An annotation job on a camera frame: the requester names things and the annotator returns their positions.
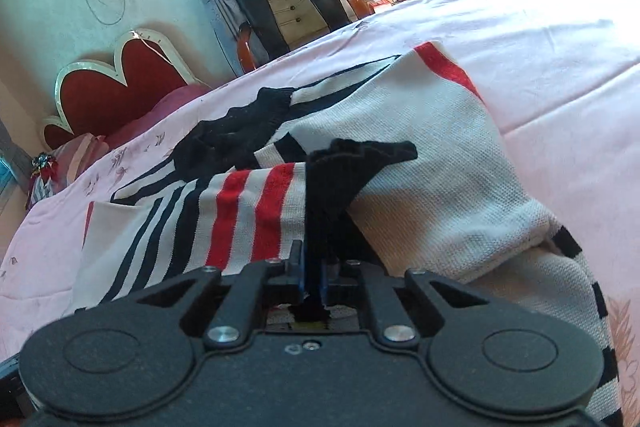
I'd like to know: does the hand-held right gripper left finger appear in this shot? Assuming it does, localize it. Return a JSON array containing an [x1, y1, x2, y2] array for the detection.
[[102, 240, 306, 351]]

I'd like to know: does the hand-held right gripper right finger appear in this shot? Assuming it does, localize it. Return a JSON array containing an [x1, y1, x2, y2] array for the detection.
[[318, 257, 507, 351]]

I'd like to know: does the red black white striped sweater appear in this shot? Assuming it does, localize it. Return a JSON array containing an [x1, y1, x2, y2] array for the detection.
[[75, 41, 624, 427]]

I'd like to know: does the maroon pillow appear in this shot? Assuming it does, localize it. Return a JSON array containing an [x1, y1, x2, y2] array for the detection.
[[102, 84, 217, 148]]

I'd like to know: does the red heart-shaped headboard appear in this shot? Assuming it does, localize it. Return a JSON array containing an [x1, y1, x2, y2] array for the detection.
[[41, 29, 213, 150]]

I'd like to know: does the pink striped pillow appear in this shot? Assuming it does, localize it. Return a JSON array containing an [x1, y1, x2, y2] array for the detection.
[[49, 133, 109, 196]]

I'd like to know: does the beige small drawer chest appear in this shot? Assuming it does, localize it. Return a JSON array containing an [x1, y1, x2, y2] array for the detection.
[[265, 0, 332, 50]]

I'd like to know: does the red flower ornament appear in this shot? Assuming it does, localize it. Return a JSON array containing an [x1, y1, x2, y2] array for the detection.
[[27, 152, 59, 208]]

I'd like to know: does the pink floral bed blanket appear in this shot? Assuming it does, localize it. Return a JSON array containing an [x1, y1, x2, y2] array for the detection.
[[0, 0, 640, 427]]

